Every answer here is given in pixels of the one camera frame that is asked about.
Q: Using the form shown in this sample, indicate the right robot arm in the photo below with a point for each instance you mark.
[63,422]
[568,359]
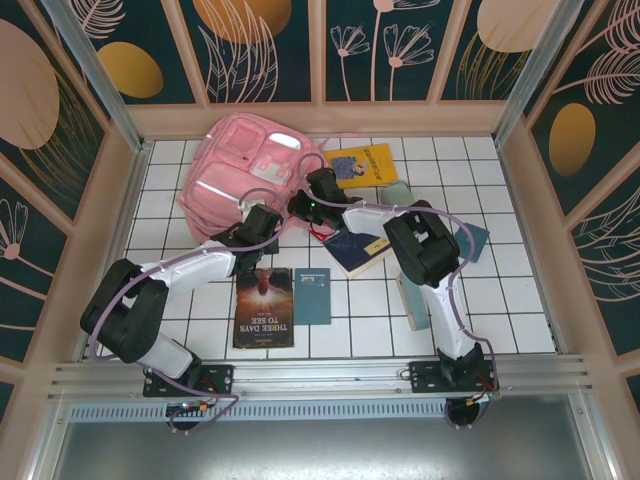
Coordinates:
[425,250]

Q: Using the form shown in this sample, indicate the brown Three Days book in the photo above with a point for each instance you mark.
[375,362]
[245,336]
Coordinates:
[262,310]

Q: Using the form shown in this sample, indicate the pink student backpack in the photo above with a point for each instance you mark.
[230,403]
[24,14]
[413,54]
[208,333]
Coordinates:
[220,180]

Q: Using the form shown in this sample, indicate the aluminium frame post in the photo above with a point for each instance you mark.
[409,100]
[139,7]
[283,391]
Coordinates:
[535,70]
[106,85]

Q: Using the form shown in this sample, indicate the pale green pencil case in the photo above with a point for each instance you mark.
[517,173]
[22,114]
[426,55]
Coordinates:
[395,192]

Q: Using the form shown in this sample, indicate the navy book with tan label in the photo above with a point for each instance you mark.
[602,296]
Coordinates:
[350,250]

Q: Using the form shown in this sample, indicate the thin slate blue notebook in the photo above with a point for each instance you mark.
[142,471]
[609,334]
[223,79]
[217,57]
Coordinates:
[312,300]

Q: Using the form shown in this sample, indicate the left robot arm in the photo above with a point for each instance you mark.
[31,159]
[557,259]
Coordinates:
[200,265]

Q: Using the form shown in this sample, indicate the aluminium side rail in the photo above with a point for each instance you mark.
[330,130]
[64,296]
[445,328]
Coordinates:
[530,250]
[116,250]

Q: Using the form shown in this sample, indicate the small square teal notebook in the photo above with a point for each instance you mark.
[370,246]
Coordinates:
[477,242]

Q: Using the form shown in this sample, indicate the thick light teal book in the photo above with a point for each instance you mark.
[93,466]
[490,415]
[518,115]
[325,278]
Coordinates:
[412,305]

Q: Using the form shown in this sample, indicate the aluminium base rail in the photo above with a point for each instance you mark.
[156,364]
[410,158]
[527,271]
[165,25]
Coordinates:
[325,375]

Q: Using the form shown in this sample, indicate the yellow paperback book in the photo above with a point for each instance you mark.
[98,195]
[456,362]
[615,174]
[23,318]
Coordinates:
[375,160]

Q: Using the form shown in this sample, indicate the small red card pack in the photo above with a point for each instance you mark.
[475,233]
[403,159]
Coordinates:
[316,233]

